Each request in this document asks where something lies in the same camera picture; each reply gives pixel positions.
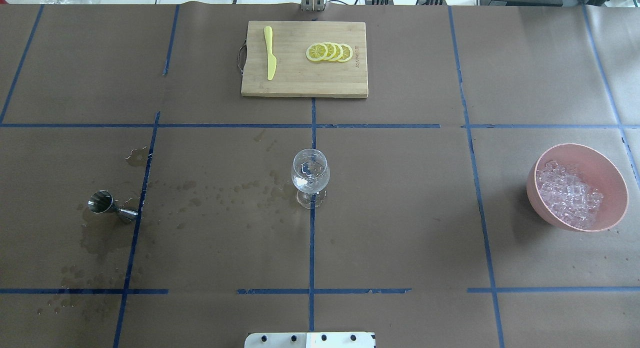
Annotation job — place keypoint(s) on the pink bowl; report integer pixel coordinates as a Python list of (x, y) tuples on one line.
[(598, 171)]

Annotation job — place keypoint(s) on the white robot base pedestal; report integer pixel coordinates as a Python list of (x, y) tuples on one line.
[(311, 340)]

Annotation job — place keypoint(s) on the bamboo cutting board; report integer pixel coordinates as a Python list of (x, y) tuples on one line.
[(295, 75)]

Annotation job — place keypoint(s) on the clear wine glass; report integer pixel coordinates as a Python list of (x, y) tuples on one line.
[(310, 174)]

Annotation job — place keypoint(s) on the lemon slice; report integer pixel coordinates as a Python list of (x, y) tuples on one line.
[(347, 53), (317, 52), (331, 52), (339, 49)]

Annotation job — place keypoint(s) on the steel cocktail jigger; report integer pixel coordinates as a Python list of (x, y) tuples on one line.
[(102, 202)]

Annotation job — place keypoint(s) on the pile of ice cubes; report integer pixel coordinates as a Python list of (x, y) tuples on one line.
[(565, 192)]

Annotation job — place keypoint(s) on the yellow plastic knife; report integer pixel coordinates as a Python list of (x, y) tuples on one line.
[(270, 57)]

